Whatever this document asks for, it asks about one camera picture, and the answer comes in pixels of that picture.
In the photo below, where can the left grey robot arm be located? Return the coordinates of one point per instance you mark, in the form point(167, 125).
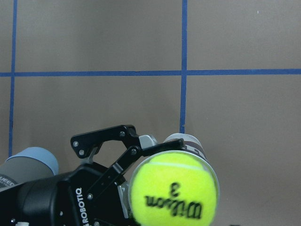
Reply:
point(33, 193)

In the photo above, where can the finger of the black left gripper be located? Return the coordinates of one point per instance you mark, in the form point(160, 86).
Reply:
point(127, 159)

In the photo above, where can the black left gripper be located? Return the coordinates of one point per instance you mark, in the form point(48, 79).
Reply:
point(33, 193)

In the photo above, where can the yellow Wilson tennis ball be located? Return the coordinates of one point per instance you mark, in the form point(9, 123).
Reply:
point(174, 188)

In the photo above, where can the clear tennis ball can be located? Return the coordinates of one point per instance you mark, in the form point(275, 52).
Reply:
point(188, 150)

